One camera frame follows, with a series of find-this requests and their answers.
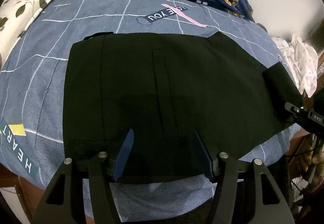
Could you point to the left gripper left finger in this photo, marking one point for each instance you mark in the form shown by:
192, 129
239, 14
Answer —
121, 158

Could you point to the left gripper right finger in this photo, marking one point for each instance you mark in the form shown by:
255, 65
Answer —
264, 198

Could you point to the black pants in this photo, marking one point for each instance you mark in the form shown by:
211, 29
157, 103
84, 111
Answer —
182, 98

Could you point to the white patterned quilt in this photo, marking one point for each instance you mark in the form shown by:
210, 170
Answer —
302, 60

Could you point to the white floral pillow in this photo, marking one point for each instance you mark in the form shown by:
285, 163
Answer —
16, 17

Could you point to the wooden bed frame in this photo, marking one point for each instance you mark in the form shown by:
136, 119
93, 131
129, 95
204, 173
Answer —
19, 198

